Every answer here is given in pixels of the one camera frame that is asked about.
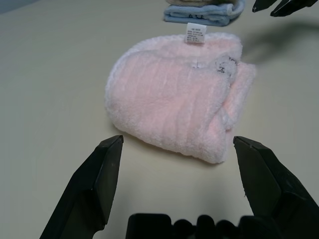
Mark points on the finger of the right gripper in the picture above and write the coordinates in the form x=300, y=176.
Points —
x=261, y=5
x=286, y=7

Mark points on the beige folded towel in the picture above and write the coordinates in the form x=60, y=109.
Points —
x=184, y=1

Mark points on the light blue folded towel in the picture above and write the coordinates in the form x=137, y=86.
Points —
x=199, y=13

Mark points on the pink fluffy towel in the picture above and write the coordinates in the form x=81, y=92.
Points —
x=169, y=104

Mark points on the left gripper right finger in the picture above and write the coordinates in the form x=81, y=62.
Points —
x=269, y=186

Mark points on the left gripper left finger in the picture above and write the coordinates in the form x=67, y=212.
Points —
x=92, y=189

